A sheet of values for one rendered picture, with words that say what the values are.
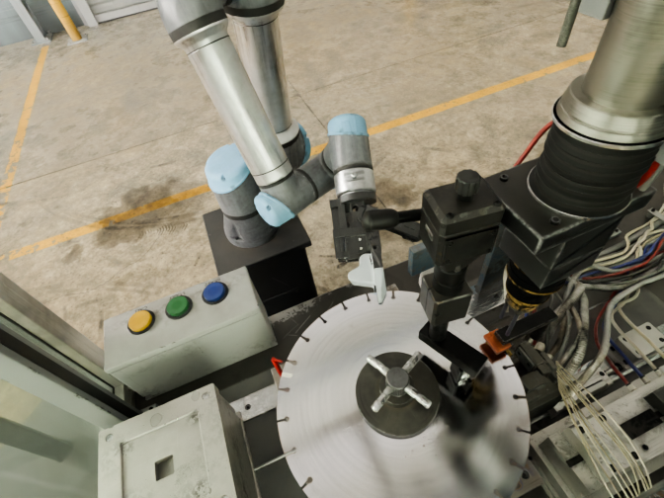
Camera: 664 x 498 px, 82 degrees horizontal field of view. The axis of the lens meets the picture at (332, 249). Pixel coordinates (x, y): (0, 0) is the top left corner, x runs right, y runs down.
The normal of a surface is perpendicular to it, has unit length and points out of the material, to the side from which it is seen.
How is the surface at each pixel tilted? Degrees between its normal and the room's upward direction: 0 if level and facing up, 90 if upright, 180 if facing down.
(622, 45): 90
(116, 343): 0
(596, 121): 76
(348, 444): 0
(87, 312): 0
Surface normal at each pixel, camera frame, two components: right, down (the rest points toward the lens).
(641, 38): -0.67, 0.61
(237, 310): -0.11, -0.64
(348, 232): -0.08, -0.13
